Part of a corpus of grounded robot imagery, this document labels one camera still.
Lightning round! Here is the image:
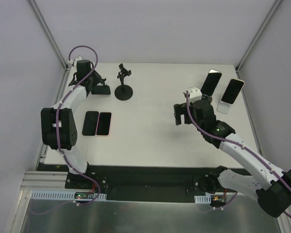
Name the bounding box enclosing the purple cable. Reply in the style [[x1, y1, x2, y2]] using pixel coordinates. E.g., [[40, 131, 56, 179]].
[[56, 45, 101, 207], [185, 90, 291, 225]]

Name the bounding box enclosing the white phone stand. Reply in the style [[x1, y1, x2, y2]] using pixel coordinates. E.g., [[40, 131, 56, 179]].
[[217, 101, 232, 115]]

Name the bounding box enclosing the pink-case phone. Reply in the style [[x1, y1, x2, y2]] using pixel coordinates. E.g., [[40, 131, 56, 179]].
[[221, 79, 244, 104], [96, 112, 112, 136]]

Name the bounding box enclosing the aluminium frame post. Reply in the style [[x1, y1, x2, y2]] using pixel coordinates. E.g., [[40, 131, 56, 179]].
[[235, 0, 284, 74], [27, 0, 68, 70]]

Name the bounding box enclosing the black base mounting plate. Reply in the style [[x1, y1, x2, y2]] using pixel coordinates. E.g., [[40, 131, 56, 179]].
[[37, 162, 241, 203]]

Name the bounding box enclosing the left aluminium frame post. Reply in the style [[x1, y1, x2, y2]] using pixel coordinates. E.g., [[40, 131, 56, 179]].
[[27, 0, 68, 70]]

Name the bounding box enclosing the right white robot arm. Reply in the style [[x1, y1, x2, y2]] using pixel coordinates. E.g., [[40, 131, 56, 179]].
[[174, 98, 291, 217]]

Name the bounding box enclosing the left white cable duct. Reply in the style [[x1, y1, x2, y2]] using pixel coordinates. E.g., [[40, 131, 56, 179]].
[[31, 190, 107, 201]]

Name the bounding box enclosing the silver-edged phone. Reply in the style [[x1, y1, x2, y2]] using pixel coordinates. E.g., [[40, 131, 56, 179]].
[[201, 69, 222, 97]]

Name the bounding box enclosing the right white cable duct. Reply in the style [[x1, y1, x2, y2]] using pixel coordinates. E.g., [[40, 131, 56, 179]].
[[194, 195, 211, 204]]

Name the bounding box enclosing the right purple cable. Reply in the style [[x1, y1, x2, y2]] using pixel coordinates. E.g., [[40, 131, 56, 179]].
[[185, 90, 291, 225]]

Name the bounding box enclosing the right aluminium frame post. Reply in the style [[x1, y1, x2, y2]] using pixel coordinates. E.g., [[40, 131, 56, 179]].
[[235, 0, 284, 74]]

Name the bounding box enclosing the right pink-case phone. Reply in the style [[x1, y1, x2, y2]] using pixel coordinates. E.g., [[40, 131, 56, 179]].
[[221, 79, 244, 104]]

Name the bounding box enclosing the black folding phone stand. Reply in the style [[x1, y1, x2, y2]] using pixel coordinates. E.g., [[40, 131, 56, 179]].
[[91, 79, 111, 95]]

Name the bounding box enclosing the black round-base phone stand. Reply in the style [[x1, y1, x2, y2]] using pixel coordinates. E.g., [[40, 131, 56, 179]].
[[114, 64, 133, 101]]

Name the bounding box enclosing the white cable duct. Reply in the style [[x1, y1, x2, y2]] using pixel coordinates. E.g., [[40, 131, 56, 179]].
[[31, 190, 107, 201], [194, 195, 211, 204]]

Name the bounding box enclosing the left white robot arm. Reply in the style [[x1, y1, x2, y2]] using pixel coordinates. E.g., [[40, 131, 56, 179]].
[[41, 60, 101, 189]]

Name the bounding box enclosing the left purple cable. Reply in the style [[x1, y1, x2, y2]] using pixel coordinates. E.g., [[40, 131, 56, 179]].
[[56, 45, 101, 207]]

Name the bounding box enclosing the pink-case phone front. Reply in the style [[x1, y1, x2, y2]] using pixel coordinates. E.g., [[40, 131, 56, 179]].
[[96, 112, 112, 136]]

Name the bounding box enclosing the right aluminium table rail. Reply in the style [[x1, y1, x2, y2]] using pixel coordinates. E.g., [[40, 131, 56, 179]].
[[234, 67, 265, 156]]

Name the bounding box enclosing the black phone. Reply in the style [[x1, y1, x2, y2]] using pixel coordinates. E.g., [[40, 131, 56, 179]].
[[82, 111, 99, 136]]

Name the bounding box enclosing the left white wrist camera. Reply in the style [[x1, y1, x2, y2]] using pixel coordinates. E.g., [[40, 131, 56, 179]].
[[67, 56, 83, 67]]

